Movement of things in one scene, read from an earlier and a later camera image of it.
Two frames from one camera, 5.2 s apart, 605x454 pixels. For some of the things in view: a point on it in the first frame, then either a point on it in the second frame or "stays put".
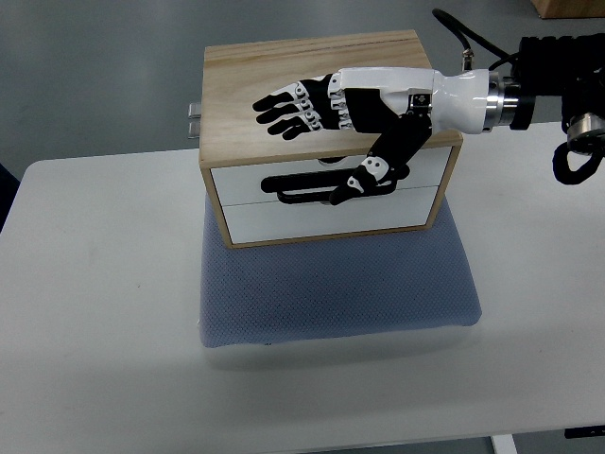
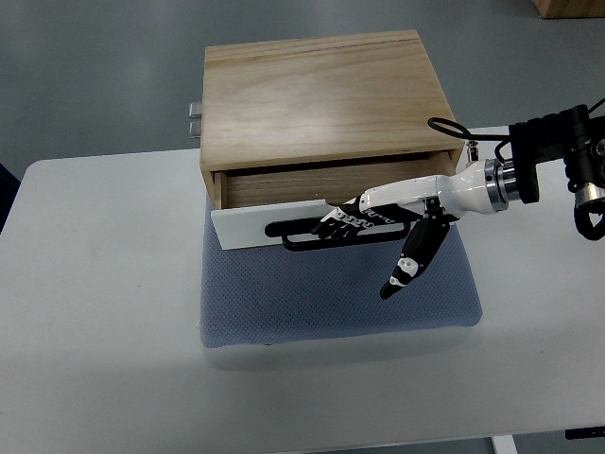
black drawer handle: (306, 181) -> (280, 228)
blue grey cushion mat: (406, 279) stays put
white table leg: (504, 444) stays put
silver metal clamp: (194, 117) stays put
